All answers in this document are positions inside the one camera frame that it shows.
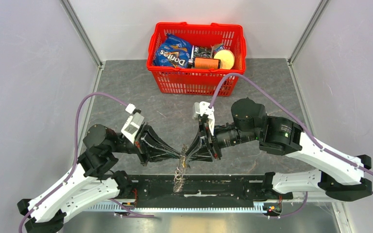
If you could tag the left aluminium frame post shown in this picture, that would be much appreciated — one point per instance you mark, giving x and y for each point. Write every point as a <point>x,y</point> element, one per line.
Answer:
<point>81,31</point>

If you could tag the orange can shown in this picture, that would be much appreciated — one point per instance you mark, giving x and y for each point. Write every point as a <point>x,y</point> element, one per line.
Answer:
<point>206,63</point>

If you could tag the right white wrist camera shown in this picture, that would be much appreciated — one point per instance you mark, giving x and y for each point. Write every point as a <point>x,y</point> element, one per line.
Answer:
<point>202,108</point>

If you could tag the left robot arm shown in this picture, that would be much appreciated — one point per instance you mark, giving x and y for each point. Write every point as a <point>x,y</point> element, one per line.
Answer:
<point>88,181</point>

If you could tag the dark printed snack packet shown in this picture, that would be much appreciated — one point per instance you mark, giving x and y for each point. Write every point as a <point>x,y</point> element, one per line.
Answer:
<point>202,52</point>

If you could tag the aluminium frame post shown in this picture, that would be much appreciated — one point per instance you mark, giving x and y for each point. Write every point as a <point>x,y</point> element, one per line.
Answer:
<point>81,31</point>
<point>308,30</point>

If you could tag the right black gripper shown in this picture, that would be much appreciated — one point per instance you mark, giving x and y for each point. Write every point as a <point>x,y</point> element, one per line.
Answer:
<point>198,152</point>

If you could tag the slotted metal cable duct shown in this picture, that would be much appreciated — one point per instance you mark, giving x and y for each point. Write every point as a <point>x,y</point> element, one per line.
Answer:
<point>256,207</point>

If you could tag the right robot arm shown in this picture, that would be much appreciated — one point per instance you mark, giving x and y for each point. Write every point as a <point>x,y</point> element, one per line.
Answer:
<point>339,177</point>

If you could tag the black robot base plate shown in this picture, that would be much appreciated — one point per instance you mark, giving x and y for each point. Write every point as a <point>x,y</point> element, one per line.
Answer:
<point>200,191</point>

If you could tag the right aluminium frame post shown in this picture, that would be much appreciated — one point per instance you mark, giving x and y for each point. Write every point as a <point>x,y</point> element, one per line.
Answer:
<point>308,30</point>

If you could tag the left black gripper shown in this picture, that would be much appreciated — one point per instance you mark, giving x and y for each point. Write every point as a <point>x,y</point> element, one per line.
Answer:
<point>146,137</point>

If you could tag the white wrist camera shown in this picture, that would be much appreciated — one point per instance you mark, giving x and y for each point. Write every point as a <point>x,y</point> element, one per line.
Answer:
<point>202,108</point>
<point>132,124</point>

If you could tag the blue Doritos chip bag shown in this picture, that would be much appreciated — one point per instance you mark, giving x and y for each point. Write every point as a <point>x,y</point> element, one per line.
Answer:
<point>173,52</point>

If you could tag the red plastic shopping basket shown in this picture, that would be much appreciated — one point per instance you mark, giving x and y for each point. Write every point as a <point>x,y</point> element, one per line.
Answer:
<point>189,80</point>

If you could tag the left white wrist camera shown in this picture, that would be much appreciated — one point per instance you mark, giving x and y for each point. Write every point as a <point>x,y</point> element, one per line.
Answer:
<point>132,124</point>

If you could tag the round yellow lid container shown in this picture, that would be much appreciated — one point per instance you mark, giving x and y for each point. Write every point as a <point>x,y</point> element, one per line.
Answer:
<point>226,58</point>

